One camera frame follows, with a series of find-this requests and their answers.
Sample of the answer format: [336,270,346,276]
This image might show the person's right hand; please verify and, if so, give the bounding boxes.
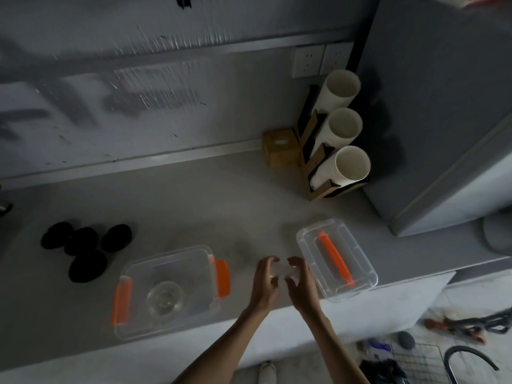
[284,257,321,321]

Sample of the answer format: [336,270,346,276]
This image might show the person's left hand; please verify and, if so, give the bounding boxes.
[248,256,281,316]

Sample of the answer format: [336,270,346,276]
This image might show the small clear plastic piece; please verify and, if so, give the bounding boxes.
[271,262,298,281]

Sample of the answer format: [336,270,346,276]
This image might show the person's left forearm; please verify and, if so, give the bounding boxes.
[172,307,268,384]

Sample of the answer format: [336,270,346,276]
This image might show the person's right forearm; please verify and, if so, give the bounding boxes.
[294,306,370,384]

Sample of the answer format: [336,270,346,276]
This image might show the person's white shoe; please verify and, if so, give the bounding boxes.
[258,360,278,384]

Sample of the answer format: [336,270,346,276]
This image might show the black wooden cup holder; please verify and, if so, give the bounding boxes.
[295,85,371,202]

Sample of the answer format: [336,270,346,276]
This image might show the clear storage box orange latches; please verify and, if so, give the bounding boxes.
[111,245,231,342]

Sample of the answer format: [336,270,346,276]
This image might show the clear glass bowl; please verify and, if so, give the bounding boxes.
[146,281,187,321]

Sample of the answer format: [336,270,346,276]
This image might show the stack of white paper cups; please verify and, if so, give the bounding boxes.
[311,145,372,189]
[311,107,364,157]
[315,69,362,116]

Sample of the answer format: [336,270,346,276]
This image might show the black bag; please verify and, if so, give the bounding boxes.
[359,359,409,384]

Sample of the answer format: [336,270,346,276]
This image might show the grey oval object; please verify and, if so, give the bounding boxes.
[396,331,416,351]

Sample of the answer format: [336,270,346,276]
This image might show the wooden tissue box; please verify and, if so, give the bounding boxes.
[262,129,301,169]

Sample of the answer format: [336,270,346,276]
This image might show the black round lump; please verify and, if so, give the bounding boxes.
[64,227,99,256]
[68,250,109,283]
[100,224,133,253]
[41,222,74,250]

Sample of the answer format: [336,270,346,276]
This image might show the orange black tool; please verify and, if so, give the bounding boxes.
[424,318,486,344]

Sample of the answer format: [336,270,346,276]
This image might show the grey refrigerator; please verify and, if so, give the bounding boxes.
[355,0,512,238]

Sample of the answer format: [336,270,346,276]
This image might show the clear box lid orange handle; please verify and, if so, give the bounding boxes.
[295,218,379,303]

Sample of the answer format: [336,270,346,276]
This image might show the black wire basket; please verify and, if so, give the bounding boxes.
[386,343,450,384]

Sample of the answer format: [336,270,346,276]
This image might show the black curved hose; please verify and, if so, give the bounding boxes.
[443,345,501,384]

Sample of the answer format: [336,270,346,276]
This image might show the white wall socket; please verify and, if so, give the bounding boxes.
[320,42,355,75]
[291,45,325,79]

